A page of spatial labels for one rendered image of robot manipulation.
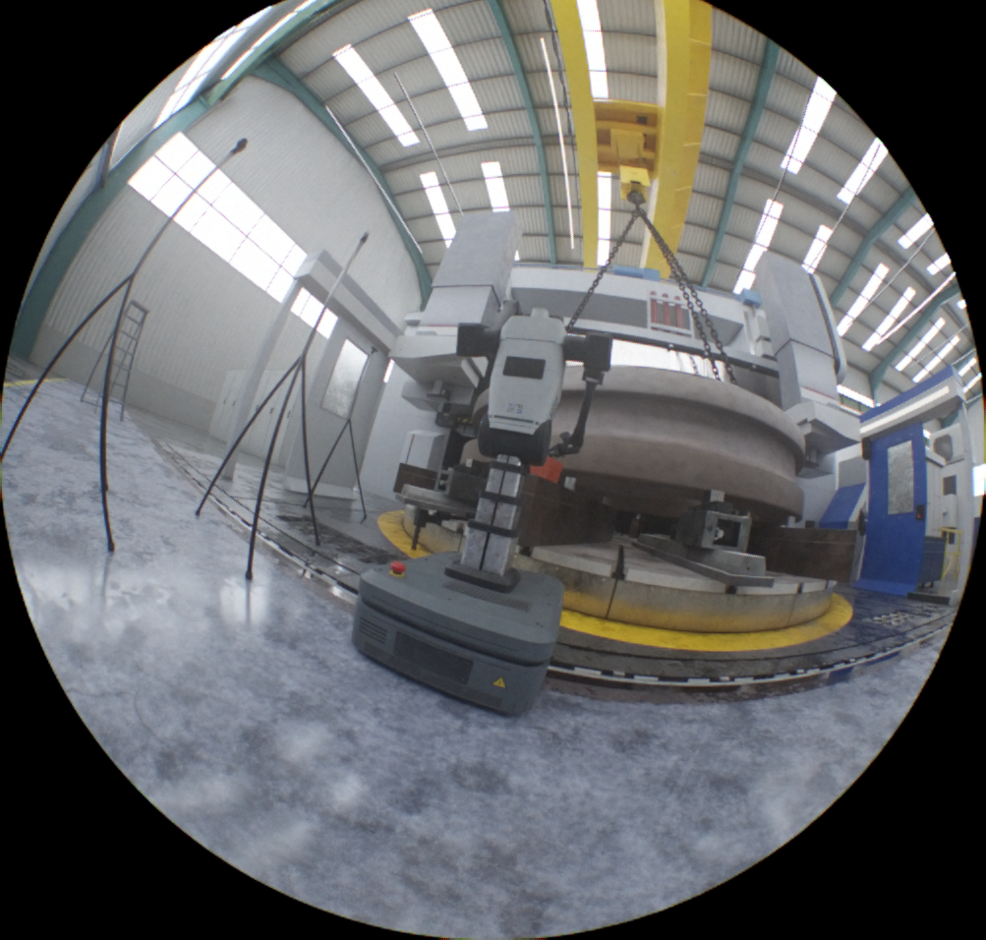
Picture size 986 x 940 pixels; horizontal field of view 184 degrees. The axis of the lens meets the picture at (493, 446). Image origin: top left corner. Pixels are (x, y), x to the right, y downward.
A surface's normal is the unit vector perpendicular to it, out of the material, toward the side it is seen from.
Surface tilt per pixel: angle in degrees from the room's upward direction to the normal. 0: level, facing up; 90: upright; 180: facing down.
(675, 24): 180
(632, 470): 90
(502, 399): 90
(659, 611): 90
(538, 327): 90
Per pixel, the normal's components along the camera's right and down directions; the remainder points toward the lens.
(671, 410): -0.32, -0.23
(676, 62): -0.22, 0.96
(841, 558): -0.96, -0.25
